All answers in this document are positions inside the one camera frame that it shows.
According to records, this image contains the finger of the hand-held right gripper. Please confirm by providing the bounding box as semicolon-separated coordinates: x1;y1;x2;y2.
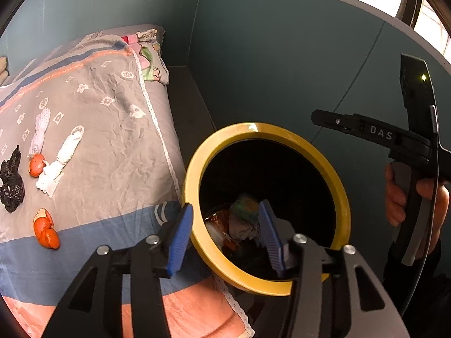
312;109;432;159

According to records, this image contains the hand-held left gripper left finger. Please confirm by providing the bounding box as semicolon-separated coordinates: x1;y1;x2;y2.
41;202;194;338

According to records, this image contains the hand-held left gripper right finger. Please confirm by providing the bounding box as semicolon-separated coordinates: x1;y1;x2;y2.
259;200;411;338

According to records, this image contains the green noodle packet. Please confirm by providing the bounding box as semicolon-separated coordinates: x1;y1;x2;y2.
231;194;261;224

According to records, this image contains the orange snack wrapper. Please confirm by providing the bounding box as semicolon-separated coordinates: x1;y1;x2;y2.
206;209;235;250

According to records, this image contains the yellow-rimmed black trash bin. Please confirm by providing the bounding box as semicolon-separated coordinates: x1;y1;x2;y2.
181;122;352;296

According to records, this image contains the large orange peel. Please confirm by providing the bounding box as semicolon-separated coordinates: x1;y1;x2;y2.
32;208;60;250

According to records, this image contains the long white tissue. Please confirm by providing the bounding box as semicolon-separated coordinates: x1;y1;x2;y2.
35;160;66;198

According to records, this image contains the small orange peel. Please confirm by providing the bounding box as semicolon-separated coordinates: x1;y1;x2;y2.
28;154;48;177

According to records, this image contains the black plastic bag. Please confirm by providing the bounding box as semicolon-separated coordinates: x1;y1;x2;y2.
0;146;25;214

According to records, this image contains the person's right forearm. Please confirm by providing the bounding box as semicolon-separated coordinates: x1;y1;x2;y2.
382;236;445;328

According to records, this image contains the person's right hand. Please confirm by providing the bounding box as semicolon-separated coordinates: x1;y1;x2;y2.
384;164;451;257

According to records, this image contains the grey upholstered bed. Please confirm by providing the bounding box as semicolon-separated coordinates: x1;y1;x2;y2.
0;25;256;338

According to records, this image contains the pink floral cloth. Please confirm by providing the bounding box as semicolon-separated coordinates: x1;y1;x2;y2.
121;28;170;85

